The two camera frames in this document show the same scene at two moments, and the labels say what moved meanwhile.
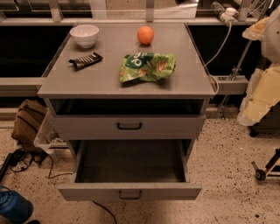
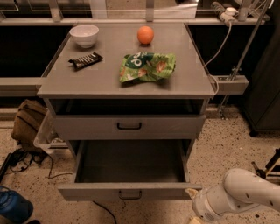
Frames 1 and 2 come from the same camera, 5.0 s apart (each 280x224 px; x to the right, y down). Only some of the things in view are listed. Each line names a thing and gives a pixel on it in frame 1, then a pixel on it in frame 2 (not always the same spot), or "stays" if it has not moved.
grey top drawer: x=133 y=127 stays
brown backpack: x=29 y=118 stays
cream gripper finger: x=256 y=31 -> x=195 y=220
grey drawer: x=130 y=170 stays
